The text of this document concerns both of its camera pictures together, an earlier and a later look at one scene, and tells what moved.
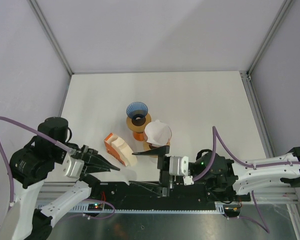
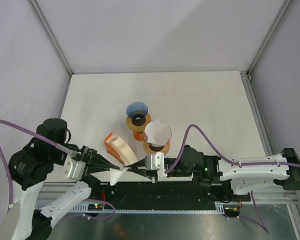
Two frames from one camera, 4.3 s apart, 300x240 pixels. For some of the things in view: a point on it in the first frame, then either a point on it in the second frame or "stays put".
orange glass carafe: x=140 y=136 stays put
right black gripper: x=167 y=180 → x=143 y=172
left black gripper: x=95 y=162 stays put
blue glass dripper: x=137 y=111 stays put
